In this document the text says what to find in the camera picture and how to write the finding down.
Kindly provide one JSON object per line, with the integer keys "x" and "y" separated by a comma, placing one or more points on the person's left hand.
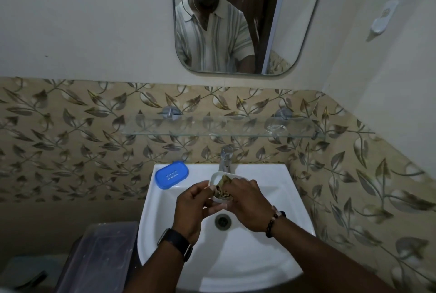
{"x": 189, "y": 209}

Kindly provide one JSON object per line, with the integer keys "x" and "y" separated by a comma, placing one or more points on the person's right hand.
{"x": 250, "y": 206}

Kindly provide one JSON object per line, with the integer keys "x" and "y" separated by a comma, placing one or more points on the person's left thumb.
{"x": 216, "y": 209}

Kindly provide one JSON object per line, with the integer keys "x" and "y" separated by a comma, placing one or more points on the person's right fingers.
{"x": 240, "y": 187}

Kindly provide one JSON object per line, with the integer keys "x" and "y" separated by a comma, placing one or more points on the olive brown cleaning cloth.
{"x": 223, "y": 185}

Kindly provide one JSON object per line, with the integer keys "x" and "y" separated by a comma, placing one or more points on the white cup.
{"x": 213, "y": 180}

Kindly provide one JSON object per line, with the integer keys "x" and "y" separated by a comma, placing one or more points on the person's right forearm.
{"x": 323, "y": 262}

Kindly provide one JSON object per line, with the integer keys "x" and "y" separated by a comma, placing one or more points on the person's left forearm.
{"x": 160, "y": 270}

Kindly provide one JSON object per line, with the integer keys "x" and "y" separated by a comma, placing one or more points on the metal sink drain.
{"x": 223, "y": 222}

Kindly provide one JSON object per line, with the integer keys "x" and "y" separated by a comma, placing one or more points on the chrome faucet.
{"x": 225, "y": 158}

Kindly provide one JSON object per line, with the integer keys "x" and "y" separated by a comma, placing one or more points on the white ceramic sink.
{"x": 238, "y": 255}

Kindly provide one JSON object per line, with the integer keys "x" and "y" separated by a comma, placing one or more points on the black smartwatch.
{"x": 175, "y": 241}

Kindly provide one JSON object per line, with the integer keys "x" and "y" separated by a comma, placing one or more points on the blue soap dish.
{"x": 171, "y": 175}

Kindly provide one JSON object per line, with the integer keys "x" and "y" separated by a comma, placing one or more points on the clear plastic storage box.
{"x": 98, "y": 255}

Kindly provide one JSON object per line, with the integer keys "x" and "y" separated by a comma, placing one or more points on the glass wall shelf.
{"x": 221, "y": 127}

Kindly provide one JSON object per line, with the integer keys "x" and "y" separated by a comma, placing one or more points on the chrome shelf bracket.
{"x": 283, "y": 114}
{"x": 171, "y": 113}

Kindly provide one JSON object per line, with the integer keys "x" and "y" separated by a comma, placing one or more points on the wall mirror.
{"x": 238, "y": 30}

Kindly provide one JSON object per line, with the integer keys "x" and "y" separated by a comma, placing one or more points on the white wall hook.
{"x": 383, "y": 18}

